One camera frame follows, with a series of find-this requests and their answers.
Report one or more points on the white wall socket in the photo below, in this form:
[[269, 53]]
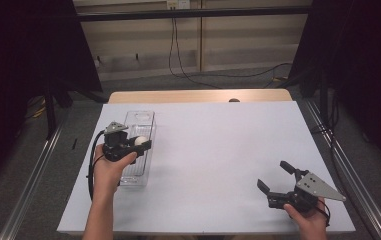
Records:
[[178, 4]]

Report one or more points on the clear plastic egg tray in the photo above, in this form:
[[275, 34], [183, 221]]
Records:
[[141, 163]]

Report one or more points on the black horizontal bar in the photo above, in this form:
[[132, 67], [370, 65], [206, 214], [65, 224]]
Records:
[[191, 14]]

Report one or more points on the wooden table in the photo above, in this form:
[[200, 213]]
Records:
[[178, 96]]

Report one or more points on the dark round table grommet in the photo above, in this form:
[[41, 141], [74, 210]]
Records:
[[234, 100]]

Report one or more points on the small black wall hook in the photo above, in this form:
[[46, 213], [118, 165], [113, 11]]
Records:
[[137, 57], [98, 60]]

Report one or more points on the white table cover board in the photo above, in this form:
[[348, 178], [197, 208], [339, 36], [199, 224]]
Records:
[[211, 133]]

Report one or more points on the person's left hand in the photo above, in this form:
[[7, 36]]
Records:
[[109, 176]]

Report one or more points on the black stand leg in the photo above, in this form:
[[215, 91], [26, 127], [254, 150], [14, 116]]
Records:
[[50, 113]]

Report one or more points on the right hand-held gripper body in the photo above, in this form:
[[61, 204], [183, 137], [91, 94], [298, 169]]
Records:
[[306, 193]]

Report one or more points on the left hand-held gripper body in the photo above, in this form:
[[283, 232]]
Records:
[[116, 146]]

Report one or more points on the person's right hand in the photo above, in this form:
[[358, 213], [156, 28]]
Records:
[[308, 223]]

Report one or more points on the metal floor rail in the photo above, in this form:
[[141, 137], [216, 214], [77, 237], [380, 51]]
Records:
[[351, 180], [31, 186]]

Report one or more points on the small black stick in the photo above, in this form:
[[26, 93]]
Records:
[[74, 143]]

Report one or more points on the black curtain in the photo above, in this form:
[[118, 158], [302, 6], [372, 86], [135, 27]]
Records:
[[18, 66], [361, 66]]

